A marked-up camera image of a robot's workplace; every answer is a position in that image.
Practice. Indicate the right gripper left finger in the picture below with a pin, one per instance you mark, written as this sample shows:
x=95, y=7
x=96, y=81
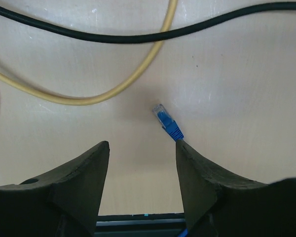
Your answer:
x=63, y=202

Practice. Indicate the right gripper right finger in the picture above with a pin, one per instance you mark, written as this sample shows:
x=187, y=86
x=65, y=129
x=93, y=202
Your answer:
x=220, y=203

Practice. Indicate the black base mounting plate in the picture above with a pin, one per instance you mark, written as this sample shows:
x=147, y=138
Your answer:
x=141, y=225

